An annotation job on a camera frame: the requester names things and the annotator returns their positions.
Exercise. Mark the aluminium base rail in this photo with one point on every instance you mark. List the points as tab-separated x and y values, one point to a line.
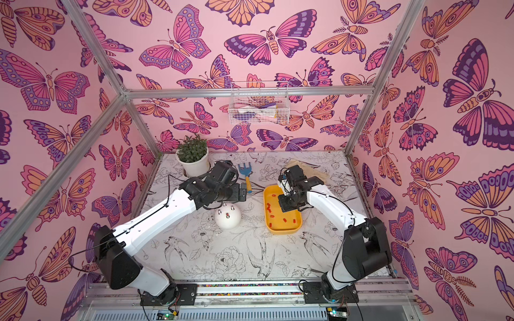
374	291

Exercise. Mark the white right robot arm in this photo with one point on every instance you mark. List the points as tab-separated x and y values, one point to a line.
364	248

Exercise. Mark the white wire wall basket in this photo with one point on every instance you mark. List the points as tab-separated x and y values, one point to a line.
259	102

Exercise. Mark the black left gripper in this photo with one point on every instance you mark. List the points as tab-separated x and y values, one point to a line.
237	196

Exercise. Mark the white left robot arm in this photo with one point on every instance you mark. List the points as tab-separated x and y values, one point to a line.
115	249

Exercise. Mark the green plant in white pot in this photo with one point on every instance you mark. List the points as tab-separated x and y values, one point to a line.
192	153

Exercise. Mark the white dome with screws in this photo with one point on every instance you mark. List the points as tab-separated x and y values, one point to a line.
228	216

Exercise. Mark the blue yellow garden rake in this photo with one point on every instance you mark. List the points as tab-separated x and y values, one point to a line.
245	169

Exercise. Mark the cream fabric work glove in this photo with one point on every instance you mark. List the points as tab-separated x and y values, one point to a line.
310	170

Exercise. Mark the yellow plastic tray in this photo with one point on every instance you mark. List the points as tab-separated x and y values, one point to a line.
277	221

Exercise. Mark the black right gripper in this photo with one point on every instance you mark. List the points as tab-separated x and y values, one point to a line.
289	202

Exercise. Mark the aluminium frame corner post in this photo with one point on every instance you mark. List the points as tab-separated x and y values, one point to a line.
83	26

